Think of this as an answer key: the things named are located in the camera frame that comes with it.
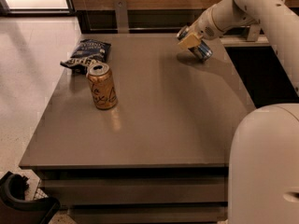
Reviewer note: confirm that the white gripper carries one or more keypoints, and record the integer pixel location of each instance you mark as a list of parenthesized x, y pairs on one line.
[(203, 27)]

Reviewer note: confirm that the blue silver redbull can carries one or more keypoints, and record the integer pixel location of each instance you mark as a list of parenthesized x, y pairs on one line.
[(202, 52)]

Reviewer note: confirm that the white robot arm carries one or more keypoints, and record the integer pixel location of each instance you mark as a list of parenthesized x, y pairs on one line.
[(263, 181)]

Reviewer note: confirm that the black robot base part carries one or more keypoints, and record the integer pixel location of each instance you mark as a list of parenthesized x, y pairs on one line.
[(14, 209)]

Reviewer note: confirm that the gold soda can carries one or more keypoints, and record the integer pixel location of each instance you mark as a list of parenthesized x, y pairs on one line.
[(102, 87)]

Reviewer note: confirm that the dark blue chip bag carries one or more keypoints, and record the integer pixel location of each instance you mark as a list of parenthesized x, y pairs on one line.
[(86, 53)]

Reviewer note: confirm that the grey lower drawer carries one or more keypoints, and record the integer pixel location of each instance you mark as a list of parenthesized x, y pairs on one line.
[(149, 215)]

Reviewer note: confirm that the grey drawer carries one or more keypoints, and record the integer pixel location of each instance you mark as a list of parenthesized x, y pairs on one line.
[(149, 215), (137, 190)]

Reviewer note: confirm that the grey upper drawer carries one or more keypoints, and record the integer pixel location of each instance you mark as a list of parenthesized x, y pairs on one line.
[(137, 190)]

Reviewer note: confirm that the right metal wall bracket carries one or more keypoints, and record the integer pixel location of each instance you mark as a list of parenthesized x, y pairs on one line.
[(252, 32)]

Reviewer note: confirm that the metal wall bracket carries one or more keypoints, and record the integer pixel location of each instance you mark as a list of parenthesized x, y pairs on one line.
[(121, 14), (252, 32)]

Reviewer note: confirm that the left metal wall bracket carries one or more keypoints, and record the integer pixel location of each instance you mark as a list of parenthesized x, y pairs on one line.
[(121, 14)]

